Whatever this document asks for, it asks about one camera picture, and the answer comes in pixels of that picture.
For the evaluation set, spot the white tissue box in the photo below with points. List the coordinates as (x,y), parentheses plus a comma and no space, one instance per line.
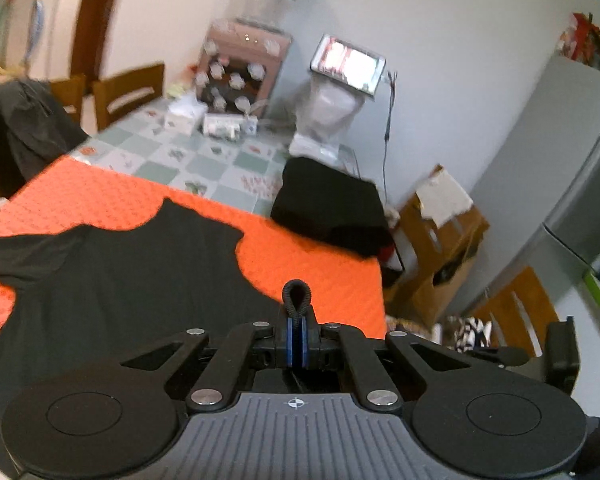
(185,114)

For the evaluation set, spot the colourful hula hoop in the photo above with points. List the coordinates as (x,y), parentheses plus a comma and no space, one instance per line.
(30,31)

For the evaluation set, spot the checkered tablecloth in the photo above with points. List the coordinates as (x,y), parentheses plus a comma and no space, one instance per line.
(245,174)

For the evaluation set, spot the cardboard box with paper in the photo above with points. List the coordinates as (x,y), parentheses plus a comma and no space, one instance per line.
(443,228)

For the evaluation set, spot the far wooden chair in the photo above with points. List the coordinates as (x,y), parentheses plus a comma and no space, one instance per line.
(117,96)

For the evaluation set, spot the wooden chair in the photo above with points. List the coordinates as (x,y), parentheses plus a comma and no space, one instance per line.
(520,314)
(70,94)
(117,96)

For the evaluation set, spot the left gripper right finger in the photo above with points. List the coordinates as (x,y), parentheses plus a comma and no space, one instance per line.
(336,358)

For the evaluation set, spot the brown water dispenser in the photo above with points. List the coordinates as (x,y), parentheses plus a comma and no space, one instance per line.
(238,67)

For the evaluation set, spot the white power strip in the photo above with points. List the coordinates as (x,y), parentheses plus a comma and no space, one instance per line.
(229,126)

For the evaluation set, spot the folded black garment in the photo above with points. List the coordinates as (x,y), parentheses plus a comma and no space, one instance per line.
(327,205)

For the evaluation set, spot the right side wooden chair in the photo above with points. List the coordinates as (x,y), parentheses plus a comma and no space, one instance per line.
(520,314)

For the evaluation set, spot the white plastic bag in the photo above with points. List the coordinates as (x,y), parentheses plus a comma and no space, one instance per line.
(324,114)

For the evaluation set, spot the middle wooden chair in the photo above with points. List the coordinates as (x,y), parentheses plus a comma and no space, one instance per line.
(70,94)

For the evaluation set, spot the dark clothes on chair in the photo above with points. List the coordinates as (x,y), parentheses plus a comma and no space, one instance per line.
(35,130)

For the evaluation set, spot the black long-sleeve shirt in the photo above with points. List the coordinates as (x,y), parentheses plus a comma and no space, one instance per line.
(88,293)

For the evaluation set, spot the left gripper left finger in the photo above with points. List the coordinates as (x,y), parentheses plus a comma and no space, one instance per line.
(245,361)

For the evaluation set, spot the grey refrigerator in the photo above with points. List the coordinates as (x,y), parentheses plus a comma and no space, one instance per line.
(541,192)

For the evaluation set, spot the brown wooden door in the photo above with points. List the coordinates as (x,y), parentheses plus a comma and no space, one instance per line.
(89,39)

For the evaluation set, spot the tablet on stand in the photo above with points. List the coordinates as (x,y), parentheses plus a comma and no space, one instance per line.
(347,64)

